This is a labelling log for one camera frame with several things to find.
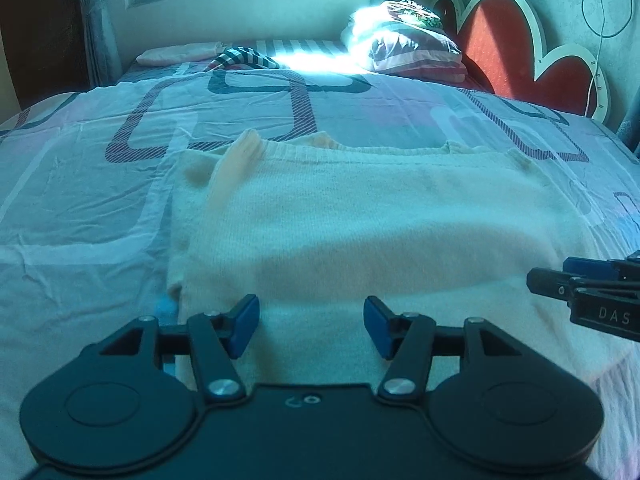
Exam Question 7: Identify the striped mattress cover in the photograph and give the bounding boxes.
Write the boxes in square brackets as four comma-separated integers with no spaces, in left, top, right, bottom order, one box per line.
[225,37,351,69]

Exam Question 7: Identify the pink flat pillow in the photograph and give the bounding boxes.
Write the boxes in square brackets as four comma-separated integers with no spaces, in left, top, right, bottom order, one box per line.
[136,42,226,67]

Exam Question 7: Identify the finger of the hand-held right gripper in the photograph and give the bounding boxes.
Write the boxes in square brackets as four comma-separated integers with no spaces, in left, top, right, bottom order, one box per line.
[526,267,640,307]
[562,256,640,282]

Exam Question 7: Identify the dark wooden door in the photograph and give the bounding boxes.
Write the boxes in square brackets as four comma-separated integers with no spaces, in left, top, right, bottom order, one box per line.
[0,0,96,111]

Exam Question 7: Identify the striped pillow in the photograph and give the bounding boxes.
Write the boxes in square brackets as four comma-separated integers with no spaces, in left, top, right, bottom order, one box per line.
[340,0,469,84]

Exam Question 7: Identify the black and white striped cloth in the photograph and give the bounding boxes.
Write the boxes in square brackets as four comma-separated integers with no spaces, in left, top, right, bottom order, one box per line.
[202,46,281,74]

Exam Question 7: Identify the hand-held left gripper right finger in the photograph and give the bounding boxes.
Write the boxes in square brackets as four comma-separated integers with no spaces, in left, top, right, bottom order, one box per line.
[363,296,523,404]

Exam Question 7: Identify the patterned bed sheet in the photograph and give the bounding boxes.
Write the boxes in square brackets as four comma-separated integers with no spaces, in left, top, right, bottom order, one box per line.
[0,62,640,480]

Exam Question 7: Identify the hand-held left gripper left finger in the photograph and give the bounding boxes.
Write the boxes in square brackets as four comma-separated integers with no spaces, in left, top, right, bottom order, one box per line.
[97,294,261,404]

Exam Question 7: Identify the colourful folded cloth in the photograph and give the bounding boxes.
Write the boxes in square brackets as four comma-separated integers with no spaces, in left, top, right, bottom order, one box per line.
[387,0,444,29]

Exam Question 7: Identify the red scalloped headboard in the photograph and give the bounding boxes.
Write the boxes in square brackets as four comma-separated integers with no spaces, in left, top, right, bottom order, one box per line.
[430,0,612,126]

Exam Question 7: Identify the cream knit sweater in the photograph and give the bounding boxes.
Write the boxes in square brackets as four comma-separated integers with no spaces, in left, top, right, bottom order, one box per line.
[165,129,640,397]

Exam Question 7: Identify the hanging wall cable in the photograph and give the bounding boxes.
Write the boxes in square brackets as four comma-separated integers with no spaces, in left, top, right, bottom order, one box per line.
[582,0,634,122]

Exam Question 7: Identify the blue-grey wall curtain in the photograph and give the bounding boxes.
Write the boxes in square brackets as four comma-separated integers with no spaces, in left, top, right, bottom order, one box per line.
[617,105,640,157]

